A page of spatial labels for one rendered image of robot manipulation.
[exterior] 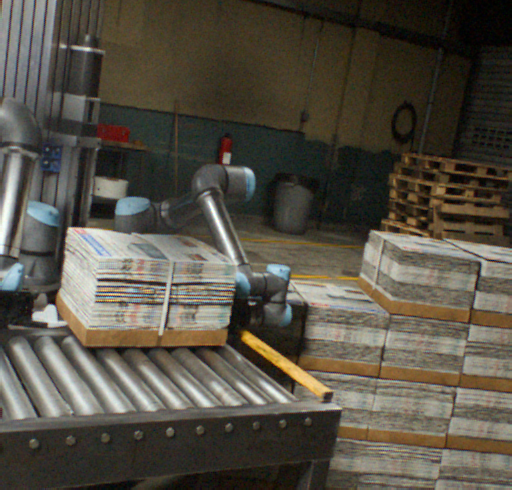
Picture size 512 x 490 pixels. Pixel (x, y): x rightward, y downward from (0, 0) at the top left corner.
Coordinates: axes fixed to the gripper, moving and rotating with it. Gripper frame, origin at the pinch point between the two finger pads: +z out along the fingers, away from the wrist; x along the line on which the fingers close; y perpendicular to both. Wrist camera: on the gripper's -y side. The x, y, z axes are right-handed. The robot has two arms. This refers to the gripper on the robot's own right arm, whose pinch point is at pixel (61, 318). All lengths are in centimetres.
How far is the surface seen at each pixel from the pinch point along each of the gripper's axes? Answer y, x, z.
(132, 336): 3.2, -23.0, 11.1
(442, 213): -12, 442, 554
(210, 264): 22.3, -23.4, 28.9
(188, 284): 16.8, -23.1, 23.9
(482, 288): 16, -12, 139
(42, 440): -2, -63, -19
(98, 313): 8.8, -22.7, 2.0
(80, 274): 14.9, -10.1, 0.3
